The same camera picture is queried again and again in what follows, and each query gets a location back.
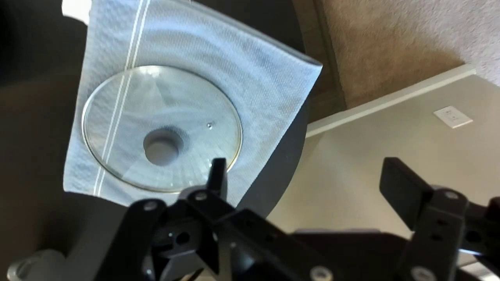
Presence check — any white wall socket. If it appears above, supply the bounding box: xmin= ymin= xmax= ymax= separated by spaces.
xmin=433 ymin=106 xmax=474 ymax=129

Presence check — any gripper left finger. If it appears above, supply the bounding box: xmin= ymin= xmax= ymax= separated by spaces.
xmin=95 ymin=158 xmax=336 ymax=281

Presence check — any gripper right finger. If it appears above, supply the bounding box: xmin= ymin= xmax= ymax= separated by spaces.
xmin=379 ymin=157 xmax=500 ymax=281

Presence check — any white baseboard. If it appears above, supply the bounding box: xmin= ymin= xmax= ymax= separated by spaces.
xmin=305 ymin=64 xmax=477 ymax=138

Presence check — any light blue striped cloth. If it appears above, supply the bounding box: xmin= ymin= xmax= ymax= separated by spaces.
xmin=63 ymin=0 xmax=323 ymax=208

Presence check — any glass lid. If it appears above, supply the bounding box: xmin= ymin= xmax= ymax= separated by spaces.
xmin=81 ymin=65 xmax=243 ymax=193

